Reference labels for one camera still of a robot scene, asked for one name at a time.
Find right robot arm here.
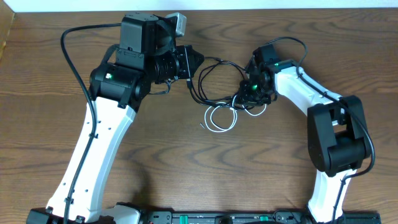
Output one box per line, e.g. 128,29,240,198
235,44,375,223

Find left camera cable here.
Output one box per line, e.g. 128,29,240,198
60,23,122,224

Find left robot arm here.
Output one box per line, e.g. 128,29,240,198
27,12,204,223

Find camera cable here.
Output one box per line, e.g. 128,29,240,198
264,36,376,223
60,23,122,224

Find black usb cable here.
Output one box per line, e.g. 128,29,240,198
185,56,259,110

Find white usb cable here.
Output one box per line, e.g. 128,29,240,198
203,95,267,133

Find right camera cable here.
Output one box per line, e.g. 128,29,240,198
264,36,376,223

